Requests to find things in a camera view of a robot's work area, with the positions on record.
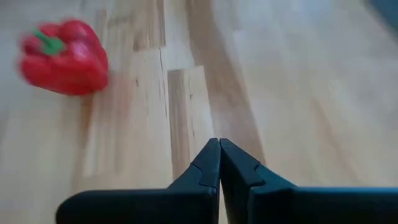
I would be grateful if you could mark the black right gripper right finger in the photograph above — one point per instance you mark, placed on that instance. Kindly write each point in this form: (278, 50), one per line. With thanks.
(280, 205)

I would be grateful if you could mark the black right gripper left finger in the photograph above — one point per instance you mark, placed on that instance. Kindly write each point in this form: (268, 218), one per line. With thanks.
(186, 205)

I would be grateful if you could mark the red bell pepper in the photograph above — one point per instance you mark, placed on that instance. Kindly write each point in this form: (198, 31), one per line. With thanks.
(71, 68)

